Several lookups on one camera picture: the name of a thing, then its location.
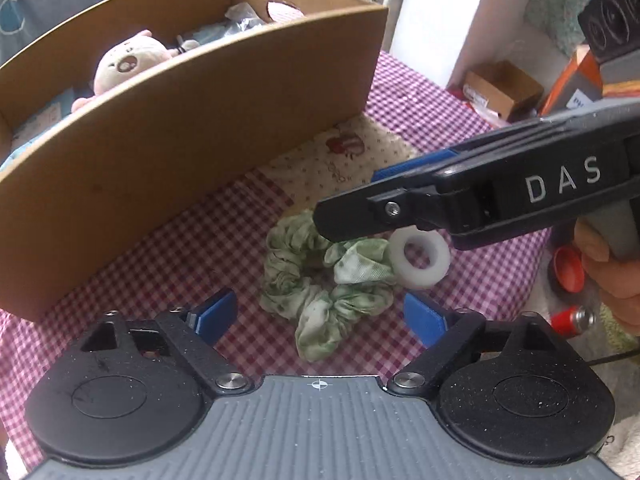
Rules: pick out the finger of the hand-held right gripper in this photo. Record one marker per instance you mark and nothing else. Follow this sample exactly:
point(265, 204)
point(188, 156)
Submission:
point(350, 215)
point(410, 167)

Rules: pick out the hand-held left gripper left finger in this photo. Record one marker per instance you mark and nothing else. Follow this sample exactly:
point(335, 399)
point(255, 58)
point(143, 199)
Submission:
point(217, 317)

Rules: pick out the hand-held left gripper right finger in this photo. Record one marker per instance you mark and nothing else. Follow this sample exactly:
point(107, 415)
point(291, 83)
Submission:
point(425, 320)

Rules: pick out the green floral scrunchie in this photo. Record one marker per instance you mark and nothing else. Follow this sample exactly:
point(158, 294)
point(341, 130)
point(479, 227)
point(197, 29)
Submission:
point(310, 305)

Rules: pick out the brown cardboard box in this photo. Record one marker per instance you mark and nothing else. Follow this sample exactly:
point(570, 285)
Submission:
point(175, 160)

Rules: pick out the white plastic bag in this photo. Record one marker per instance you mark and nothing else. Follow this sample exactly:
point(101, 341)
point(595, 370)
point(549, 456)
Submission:
point(242, 12)

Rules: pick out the teal knitted towel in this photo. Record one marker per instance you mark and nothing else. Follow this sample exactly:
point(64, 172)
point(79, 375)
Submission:
point(22, 150)

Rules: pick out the light blue mask box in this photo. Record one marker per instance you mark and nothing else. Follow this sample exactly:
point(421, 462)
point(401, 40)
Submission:
point(42, 117)

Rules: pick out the pink plush doll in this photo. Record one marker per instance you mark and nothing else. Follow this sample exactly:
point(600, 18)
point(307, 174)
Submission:
point(130, 60)

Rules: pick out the person's right hand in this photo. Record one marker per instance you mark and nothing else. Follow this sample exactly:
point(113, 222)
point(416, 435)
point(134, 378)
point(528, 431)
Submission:
point(615, 285)

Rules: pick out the beige printed handkerchief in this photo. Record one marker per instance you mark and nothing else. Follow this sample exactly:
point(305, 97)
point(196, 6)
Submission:
point(310, 170)

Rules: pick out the purple checkered tablecloth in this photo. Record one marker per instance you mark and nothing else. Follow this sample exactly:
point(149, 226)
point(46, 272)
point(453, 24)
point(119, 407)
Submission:
point(200, 240)

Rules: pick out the small cardboard box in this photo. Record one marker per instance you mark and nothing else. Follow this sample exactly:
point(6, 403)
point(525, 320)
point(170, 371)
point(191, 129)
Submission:
point(505, 85)

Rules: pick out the red spray can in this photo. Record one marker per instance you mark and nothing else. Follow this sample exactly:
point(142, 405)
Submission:
point(570, 320)

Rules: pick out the orange carton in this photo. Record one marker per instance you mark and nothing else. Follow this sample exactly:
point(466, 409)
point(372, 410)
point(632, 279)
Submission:
point(570, 80)

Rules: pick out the green fluffy cloth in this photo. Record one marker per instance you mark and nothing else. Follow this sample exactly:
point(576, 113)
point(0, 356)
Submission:
point(560, 0)

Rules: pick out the blue printed bedsheet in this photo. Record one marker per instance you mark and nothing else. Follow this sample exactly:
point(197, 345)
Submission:
point(50, 10)

